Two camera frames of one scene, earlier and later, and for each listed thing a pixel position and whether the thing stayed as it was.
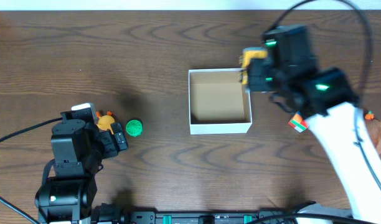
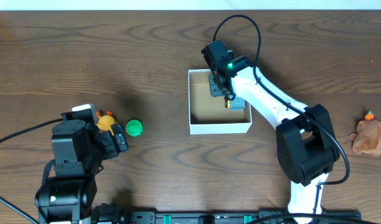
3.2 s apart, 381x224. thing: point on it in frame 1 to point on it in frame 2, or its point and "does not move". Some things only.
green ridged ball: x=134 y=127 does not move
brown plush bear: x=376 y=130 does not move
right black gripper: x=256 y=76 to x=218 y=86
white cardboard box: x=218 y=102 does not move
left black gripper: x=108 y=140 does not move
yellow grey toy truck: x=248 y=53 to x=236 y=104
